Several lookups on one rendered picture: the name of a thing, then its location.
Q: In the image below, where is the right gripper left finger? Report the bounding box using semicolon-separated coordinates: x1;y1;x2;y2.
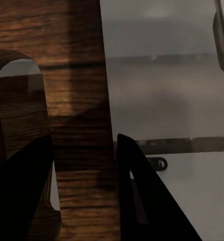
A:
0;134;54;241

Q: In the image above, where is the cutting board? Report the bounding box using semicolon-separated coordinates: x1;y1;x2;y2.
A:
0;0;121;241

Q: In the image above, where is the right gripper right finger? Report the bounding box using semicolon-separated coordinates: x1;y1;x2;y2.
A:
117;134;202;241

